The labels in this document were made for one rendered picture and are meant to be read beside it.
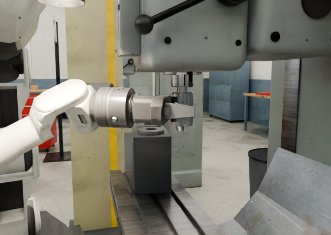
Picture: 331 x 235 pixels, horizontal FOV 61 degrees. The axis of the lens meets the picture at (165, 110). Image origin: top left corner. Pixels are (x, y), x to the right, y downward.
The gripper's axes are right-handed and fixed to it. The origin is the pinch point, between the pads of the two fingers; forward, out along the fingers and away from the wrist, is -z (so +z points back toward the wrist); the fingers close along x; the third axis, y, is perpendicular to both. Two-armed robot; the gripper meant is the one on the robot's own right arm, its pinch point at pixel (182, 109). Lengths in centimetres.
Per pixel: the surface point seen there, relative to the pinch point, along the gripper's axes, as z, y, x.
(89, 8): 87, -56, 149
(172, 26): 0.7, -15.1, -11.3
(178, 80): 0.5, -6.2, -2.4
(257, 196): -20.5, 28.3, 25.2
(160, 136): 9.4, 11.9, 27.1
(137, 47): 8.0, -12.4, -5.9
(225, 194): -24, 122, 245
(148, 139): 13.1, 12.8, 25.4
